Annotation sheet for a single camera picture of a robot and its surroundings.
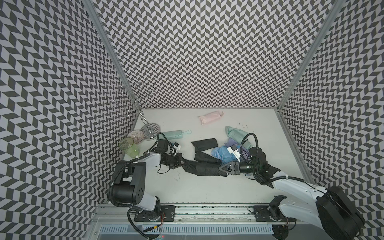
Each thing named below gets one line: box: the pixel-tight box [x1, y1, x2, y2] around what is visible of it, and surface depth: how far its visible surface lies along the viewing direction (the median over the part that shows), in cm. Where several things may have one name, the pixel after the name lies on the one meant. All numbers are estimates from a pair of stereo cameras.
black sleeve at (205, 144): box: [191, 138, 219, 153], surface depth 98 cm
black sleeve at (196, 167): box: [182, 160, 208, 176], surface depth 87 cm
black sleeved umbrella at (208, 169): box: [195, 162, 227, 177], surface depth 75 cm
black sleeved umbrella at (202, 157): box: [194, 151, 222, 165], surface depth 91 cm
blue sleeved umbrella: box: [211, 145, 238, 165], surface depth 93 cm
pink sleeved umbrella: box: [198, 110, 225, 125], surface depth 111 cm
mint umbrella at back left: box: [163, 130, 192, 140], surface depth 101 cm
